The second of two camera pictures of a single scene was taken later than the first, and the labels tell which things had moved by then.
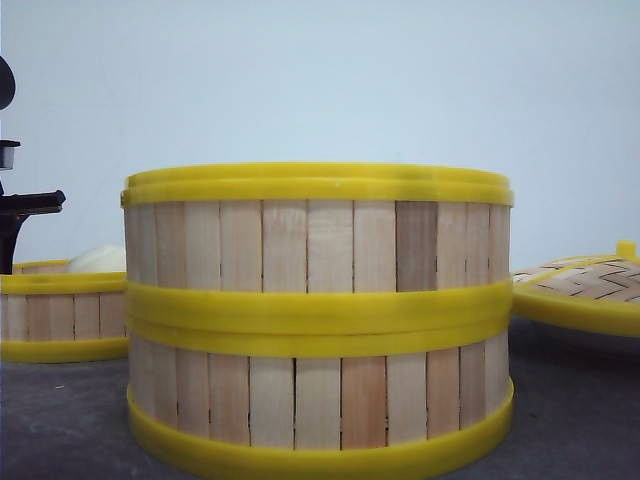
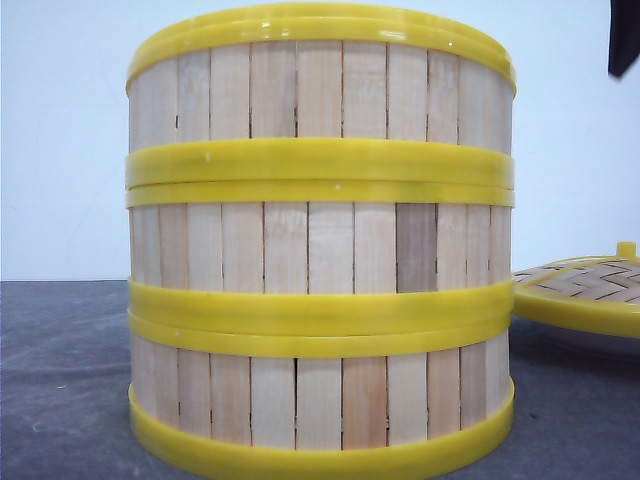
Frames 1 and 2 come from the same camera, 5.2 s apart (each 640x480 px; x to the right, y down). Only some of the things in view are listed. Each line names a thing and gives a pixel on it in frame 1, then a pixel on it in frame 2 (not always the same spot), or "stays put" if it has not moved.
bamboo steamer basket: x=319 y=401 stays put
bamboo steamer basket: x=49 y=314 to x=320 y=98
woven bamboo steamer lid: x=599 y=292 stays put
